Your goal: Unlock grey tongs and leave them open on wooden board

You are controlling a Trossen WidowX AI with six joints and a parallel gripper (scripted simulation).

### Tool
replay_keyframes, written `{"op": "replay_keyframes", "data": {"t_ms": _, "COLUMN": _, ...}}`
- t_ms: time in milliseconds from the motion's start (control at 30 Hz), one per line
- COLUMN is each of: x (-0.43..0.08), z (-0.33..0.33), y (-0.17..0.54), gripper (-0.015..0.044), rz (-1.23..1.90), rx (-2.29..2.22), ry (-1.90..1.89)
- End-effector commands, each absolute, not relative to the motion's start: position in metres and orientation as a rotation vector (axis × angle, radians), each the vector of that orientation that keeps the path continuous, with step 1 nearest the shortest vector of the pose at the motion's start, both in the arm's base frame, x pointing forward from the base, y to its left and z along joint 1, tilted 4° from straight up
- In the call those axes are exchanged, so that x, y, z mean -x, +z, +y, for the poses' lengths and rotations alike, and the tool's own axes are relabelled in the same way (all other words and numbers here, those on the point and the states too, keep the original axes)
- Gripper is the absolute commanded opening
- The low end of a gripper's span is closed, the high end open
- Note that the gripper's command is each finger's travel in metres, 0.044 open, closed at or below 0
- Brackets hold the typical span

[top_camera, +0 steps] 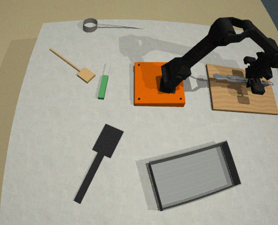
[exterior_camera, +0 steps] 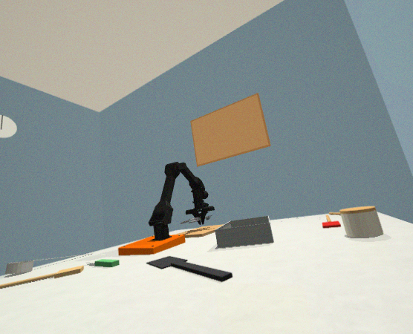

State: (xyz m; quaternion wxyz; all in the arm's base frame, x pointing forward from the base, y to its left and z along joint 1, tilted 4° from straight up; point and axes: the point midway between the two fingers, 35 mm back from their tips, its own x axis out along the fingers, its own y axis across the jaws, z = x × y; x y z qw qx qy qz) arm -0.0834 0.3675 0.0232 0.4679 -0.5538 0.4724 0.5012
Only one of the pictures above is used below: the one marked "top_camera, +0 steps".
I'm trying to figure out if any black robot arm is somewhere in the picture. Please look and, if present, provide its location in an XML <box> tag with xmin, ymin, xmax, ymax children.
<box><xmin>159</xmin><ymin>17</ymin><xmax>278</xmax><ymax>94</ymax></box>

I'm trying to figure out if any grey round pan with long handle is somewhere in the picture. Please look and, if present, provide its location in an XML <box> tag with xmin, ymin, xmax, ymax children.
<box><xmin>82</xmin><ymin>18</ymin><xmax>143</xmax><ymax>32</ymax></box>

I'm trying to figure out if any tan flat paddle with long handle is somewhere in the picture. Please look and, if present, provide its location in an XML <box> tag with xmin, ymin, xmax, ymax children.
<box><xmin>50</xmin><ymin>48</ymin><xmax>96</xmax><ymax>83</ymax></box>

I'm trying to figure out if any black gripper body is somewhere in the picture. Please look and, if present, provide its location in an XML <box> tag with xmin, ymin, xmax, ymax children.
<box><xmin>243</xmin><ymin>56</ymin><xmax>267</xmax><ymax>95</ymax></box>

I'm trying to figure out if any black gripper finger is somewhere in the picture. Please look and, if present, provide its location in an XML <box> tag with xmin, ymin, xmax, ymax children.
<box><xmin>246</xmin><ymin>79</ymin><xmax>252</xmax><ymax>88</ymax></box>
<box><xmin>245</xmin><ymin>68</ymin><xmax>252</xmax><ymax>80</ymax></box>

